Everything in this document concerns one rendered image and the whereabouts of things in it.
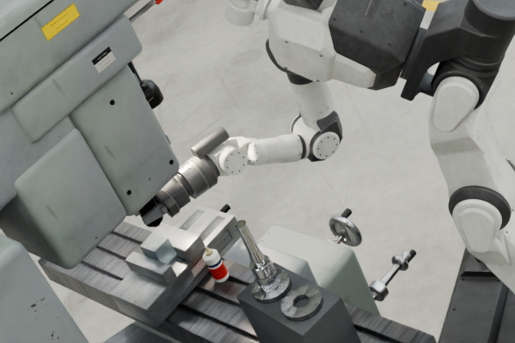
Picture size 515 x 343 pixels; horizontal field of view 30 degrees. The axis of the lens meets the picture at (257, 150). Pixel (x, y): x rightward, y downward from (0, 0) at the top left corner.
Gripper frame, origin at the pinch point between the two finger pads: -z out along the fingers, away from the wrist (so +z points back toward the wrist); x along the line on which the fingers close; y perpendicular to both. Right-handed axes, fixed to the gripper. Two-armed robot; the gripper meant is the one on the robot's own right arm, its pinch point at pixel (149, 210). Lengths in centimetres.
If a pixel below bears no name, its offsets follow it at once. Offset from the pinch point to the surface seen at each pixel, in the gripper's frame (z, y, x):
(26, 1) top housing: -3, -65, 14
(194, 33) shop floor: 137, 123, -306
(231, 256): 15.6, 35.2, -10.2
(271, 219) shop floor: 68, 123, -120
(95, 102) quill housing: -0.7, -37.4, 10.5
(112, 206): -9.4, -16.6, 15.0
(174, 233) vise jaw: 4.6, 16.2, -8.4
